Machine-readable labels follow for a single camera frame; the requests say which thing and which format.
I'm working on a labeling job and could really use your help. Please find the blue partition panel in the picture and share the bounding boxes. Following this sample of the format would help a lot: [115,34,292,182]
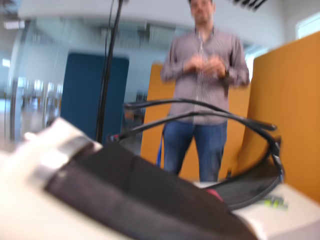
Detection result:
[60,51,130,146]

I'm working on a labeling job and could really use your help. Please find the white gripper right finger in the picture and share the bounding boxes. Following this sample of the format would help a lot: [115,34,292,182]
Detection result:
[231,183,320,240]

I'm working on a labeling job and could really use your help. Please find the person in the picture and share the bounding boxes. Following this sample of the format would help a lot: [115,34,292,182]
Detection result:
[159,0,251,183]

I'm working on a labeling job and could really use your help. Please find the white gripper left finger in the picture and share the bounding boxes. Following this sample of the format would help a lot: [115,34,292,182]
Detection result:
[0,117,259,240]

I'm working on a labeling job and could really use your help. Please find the person's left hand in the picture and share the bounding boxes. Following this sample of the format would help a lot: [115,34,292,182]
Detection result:
[204,56,227,77]

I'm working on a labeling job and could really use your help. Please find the black stand pole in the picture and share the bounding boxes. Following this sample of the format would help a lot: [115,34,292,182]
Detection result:
[95,0,126,145]

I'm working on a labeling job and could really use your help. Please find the person's right hand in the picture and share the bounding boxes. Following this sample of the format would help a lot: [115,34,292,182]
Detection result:
[184,56,209,75]

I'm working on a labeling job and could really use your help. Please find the blue strap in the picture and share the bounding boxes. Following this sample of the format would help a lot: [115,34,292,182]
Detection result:
[155,124,168,168]

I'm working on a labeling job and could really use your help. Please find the black sunglasses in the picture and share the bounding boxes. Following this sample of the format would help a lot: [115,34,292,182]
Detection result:
[107,98,285,211]

